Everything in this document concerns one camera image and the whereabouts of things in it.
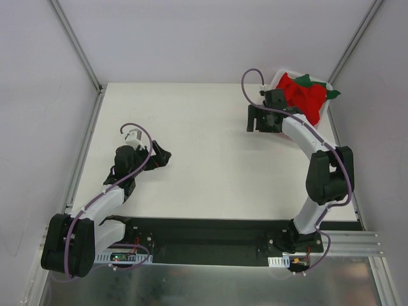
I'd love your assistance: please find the green t-shirt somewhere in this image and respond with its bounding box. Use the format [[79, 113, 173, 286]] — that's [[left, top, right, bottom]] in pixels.
[[293, 74, 341, 100]]

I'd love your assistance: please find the white cable duct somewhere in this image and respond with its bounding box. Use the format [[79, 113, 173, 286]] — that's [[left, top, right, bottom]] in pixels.
[[268, 256, 290, 268], [94, 251, 153, 265]]

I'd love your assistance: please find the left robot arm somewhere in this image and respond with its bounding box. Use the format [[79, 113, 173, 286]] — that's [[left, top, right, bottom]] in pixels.
[[41, 141, 171, 277]]

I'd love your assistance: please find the right white cable duct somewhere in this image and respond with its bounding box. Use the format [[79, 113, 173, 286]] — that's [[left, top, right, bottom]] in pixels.
[[268, 256, 290, 268]]

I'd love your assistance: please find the red t-shirt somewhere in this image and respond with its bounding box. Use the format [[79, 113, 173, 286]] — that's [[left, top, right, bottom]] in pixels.
[[277, 73, 326, 126]]

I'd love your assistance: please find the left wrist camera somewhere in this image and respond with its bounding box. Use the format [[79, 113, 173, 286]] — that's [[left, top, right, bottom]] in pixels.
[[122, 128, 143, 149]]

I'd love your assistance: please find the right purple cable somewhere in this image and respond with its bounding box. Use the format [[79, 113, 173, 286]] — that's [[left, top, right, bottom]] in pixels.
[[241, 68, 355, 277]]

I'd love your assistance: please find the left white cable duct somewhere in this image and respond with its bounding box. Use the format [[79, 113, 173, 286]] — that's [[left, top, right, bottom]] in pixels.
[[94, 251, 153, 265]]

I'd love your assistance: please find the left aluminium frame post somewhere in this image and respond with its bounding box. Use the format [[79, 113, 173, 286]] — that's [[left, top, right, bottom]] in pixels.
[[47, 0, 108, 93]]

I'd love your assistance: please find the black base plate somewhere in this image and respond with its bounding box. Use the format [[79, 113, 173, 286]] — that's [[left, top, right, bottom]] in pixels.
[[108, 216, 331, 265]]

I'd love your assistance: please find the aluminium frame post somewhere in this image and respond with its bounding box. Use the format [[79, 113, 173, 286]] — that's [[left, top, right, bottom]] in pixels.
[[47, 0, 108, 93], [328, 0, 386, 85]]

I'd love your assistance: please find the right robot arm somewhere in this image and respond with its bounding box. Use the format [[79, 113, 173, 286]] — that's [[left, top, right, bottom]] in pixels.
[[247, 105, 354, 254]]

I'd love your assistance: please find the right aluminium frame post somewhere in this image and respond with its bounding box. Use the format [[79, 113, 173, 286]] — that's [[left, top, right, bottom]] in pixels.
[[328, 0, 386, 85]]

